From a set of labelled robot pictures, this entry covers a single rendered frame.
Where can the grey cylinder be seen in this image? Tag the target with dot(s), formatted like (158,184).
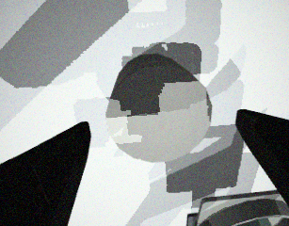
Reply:
(158,110)

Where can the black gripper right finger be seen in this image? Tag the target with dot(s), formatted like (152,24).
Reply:
(267,138)

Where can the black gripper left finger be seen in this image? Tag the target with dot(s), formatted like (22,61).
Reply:
(39,187)

